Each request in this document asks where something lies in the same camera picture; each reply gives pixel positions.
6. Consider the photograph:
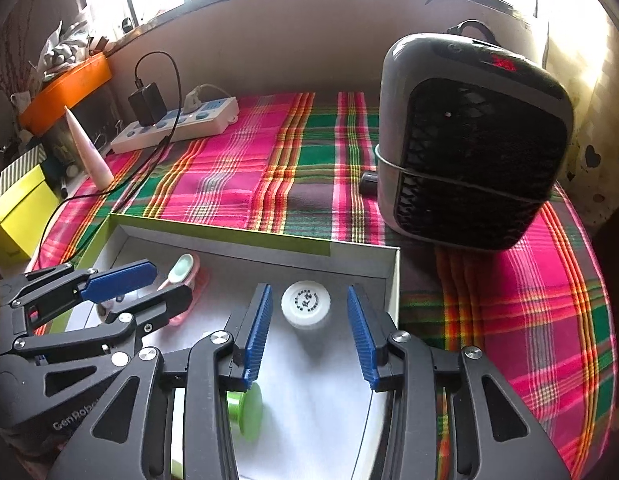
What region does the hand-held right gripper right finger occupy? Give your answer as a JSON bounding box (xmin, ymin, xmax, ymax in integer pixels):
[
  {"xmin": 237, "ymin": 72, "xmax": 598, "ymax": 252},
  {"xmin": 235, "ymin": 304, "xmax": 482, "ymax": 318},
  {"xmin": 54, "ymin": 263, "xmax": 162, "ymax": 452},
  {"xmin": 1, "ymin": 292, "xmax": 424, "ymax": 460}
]
[{"xmin": 347, "ymin": 284, "xmax": 573, "ymax": 480}]

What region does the green white spool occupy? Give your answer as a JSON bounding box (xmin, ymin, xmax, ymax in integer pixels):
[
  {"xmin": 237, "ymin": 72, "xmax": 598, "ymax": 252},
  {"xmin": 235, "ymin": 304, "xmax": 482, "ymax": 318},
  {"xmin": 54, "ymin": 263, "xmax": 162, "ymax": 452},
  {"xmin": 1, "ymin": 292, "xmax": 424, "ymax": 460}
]
[{"xmin": 224, "ymin": 381, "xmax": 264, "ymax": 443}]

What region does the yellow cardboard box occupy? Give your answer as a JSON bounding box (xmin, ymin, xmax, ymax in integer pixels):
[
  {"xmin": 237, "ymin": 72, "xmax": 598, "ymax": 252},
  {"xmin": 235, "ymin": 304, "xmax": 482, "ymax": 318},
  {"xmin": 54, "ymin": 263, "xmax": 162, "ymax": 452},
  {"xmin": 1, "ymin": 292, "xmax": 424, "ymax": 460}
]
[{"xmin": 0, "ymin": 165, "xmax": 62, "ymax": 263}]

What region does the black charger adapter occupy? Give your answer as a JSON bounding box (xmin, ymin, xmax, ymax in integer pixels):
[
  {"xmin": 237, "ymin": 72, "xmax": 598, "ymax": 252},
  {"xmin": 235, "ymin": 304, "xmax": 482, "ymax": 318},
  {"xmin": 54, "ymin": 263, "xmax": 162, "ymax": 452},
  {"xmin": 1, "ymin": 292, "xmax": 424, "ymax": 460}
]
[{"xmin": 128, "ymin": 84, "xmax": 168, "ymax": 127}]

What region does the grey black portable heater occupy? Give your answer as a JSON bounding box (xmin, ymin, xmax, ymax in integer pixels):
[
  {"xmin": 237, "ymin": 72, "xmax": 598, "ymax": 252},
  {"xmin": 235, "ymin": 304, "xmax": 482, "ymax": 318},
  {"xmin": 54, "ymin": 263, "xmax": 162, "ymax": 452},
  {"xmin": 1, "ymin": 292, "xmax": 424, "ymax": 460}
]
[{"xmin": 374, "ymin": 20, "xmax": 575, "ymax": 252}]

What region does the white blue power strip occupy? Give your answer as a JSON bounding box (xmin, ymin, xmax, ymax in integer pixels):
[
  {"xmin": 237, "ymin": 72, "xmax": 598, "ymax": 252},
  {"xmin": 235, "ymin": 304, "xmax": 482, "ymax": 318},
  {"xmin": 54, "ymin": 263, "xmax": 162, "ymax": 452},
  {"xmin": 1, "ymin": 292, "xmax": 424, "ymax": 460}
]
[{"xmin": 110, "ymin": 95, "xmax": 240, "ymax": 156}]

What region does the striped white box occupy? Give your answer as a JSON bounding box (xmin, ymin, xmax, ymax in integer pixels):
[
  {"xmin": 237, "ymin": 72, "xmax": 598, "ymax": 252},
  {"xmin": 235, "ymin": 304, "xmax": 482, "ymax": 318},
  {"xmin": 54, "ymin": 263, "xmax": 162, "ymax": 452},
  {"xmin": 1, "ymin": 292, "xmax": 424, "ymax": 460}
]
[{"xmin": 0, "ymin": 147, "xmax": 46, "ymax": 191}]

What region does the orange plastic tray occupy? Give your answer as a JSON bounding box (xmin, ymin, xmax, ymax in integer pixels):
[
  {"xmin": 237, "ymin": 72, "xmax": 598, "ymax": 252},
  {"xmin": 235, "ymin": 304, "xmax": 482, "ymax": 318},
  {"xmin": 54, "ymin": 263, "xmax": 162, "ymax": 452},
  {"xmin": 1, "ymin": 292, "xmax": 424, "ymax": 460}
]
[{"xmin": 18, "ymin": 55, "xmax": 113, "ymax": 136}]

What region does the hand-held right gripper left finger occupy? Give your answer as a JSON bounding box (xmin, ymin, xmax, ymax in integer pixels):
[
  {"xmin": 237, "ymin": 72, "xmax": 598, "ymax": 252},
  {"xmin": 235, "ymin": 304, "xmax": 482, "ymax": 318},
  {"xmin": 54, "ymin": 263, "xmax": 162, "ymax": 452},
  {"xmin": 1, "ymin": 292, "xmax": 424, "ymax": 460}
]
[{"xmin": 48, "ymin": 282, "xmax": 274, "ymax": 480}]

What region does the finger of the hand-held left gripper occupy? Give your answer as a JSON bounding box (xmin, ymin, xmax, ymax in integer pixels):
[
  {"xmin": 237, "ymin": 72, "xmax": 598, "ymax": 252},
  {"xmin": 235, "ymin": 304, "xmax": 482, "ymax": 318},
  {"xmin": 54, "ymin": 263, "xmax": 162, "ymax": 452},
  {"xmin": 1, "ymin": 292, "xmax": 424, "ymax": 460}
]
[
  {"xmin": 12, "ymin": 285, "xmax": 195, "ymax": 361},
  {"xmin": 0, "ymin": 259, "xmax": 158, "ymax": 336}
]

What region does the pink green plaid tablecloth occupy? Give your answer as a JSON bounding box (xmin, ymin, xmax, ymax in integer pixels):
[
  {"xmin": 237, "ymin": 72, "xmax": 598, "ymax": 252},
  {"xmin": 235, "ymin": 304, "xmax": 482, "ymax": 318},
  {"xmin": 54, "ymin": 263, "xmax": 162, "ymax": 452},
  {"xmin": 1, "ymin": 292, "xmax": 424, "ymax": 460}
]
[{"xmin": 29, "ymin": 91, "xmax": 617, "ymax": 480}]

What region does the cream cosmetic tube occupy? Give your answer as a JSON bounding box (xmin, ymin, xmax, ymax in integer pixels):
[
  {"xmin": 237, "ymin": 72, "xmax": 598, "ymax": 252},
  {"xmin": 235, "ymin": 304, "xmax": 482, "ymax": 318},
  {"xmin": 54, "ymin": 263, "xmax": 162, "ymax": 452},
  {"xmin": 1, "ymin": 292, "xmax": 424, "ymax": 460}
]
[{"xmin": 64, "ymin": 106, "xmax": 115, "ymax": 193}]

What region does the small white round cap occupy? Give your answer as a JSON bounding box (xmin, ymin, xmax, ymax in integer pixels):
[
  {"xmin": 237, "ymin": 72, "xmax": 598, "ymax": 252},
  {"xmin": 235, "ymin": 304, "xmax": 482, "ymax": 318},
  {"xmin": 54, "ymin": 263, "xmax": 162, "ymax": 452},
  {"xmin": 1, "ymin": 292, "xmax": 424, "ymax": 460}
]
[{"xmin": 282, "ymin": 280, "xmax": 333, "ymax": 331}]

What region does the pale crumpled bag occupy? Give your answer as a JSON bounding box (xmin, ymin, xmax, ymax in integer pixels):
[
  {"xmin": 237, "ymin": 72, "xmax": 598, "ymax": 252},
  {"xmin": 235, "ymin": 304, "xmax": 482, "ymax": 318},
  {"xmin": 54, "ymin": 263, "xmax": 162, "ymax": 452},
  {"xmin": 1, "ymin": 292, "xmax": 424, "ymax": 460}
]
[{"xmin": 36, "ymin": 20, "xmax": 107, "ymax": 83}]

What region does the cream patterned curtain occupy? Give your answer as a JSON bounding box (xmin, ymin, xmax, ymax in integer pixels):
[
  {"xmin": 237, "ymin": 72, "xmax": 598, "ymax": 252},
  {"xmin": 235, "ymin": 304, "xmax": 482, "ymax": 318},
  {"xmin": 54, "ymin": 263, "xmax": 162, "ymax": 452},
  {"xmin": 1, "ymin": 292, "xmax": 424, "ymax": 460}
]
[{"xmin": 537, "ymin": 0, "xmax": 619, "ymax": 241}]

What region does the white power plug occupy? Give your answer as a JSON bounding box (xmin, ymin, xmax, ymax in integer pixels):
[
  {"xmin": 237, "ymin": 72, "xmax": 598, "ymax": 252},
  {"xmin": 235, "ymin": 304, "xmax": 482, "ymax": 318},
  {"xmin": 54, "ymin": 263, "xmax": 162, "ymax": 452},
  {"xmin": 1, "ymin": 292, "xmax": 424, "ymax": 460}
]
[{"xmin": 182, "ymin": 84, "xmax": 225, "ymax": 111}]

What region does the pink clip with round lens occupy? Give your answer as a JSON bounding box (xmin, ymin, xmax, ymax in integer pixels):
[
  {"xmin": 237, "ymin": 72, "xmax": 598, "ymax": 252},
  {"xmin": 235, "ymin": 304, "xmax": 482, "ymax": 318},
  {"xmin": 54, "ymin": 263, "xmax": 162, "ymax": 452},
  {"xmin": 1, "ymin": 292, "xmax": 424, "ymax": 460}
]
[{"xmin": 102, "ymin": 253, "xmax": 210, "ymax": 328}]

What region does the black charger cable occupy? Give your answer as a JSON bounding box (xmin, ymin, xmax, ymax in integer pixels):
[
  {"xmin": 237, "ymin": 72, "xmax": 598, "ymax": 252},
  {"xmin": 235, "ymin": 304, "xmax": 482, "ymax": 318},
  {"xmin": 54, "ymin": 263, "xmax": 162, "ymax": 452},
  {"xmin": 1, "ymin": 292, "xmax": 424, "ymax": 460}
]
[{"xmin": 39, "ymin": 51, "xmax": 185, "ymax": 221}]

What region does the green white cardboard box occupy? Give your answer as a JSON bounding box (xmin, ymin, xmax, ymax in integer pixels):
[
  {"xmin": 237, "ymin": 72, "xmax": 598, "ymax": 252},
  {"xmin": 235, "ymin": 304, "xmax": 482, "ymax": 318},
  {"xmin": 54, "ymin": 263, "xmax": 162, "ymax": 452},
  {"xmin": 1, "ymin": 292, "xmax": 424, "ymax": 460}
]
[{"xmin": 72, "ymin": 212, "xmax": 403, "ymax": 480}]

